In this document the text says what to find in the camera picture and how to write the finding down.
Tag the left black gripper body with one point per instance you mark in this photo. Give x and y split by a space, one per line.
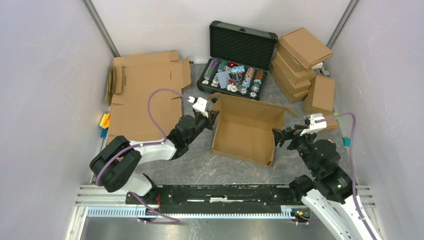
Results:
202 122

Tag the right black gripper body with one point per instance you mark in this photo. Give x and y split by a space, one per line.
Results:
297 141

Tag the brown cardboard box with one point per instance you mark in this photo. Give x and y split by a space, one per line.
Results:
244 128

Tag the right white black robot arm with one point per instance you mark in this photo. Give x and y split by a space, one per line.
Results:
330 193

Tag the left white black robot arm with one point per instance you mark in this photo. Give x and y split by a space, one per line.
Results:
114 166

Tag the low folded cardboard box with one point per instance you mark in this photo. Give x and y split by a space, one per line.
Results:
331 125

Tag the leaning folded cardboard box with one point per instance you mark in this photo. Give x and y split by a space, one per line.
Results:
320 97

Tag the teal toy cube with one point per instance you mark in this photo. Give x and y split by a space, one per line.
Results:
346 142

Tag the stacked folded cardboard boxes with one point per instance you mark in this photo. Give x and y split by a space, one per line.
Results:
293 79

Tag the black poker chip case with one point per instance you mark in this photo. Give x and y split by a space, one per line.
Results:
239 60

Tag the white plastic connector piece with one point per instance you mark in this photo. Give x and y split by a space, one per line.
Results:
320 70

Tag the flat cardboard sheet stack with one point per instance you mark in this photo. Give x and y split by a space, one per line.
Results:
142 92

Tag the yellow orange toy block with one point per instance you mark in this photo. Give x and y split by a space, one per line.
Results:
105 121

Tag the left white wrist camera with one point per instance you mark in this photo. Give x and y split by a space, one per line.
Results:
200 106

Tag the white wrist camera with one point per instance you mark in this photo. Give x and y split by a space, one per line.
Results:
314 123
200 106

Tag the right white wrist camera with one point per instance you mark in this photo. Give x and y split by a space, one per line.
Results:
314 123

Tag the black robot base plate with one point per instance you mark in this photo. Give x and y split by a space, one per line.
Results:
220 199

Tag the aluminium frame rail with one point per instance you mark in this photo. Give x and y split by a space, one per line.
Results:
92 195

